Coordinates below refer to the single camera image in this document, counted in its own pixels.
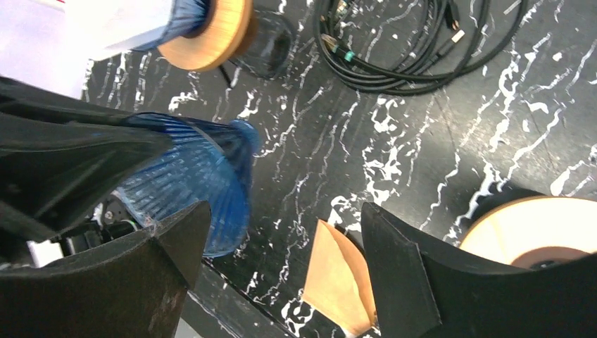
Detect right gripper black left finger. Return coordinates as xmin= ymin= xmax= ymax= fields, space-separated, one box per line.
xmin=1 ymin=201 xmax=211 ymax=337

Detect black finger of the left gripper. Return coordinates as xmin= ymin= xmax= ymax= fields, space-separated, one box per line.
xmin=1 ymin=77 xmax=172 ymax=242

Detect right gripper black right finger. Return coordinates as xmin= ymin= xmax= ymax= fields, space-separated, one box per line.
xmin=361 ymin=202 xmax=596 ymax=337

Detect yellow wooden dripper ring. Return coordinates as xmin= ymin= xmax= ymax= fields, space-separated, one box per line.
xmin=459 ymin=196 xmax=597 ymax=270

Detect blue plastic dripper cone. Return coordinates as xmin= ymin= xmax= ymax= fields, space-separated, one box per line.
xmin=132 ymin=0 xmax=212 ymax=51

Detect orange wooden dripper ring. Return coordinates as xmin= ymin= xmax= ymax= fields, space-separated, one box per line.
xmin=157 ymin=0 xmax=258 ymax=73

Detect loose brown paper filter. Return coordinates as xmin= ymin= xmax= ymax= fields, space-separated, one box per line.
xmin=301 ymin=220 xmax=377 ymax=337

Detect glass carafe with brown collar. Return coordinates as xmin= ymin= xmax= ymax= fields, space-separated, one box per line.
xmin=230 ymin=7 xmax=295 ymax=80

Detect orange handled screwdriver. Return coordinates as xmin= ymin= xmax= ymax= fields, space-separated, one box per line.
xmin=218 ymin=65 xmax=234 ymax=89

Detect coiled black cables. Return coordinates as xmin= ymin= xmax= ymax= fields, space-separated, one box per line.
xmin=313 ymin=0 xmax=530 ymax=96

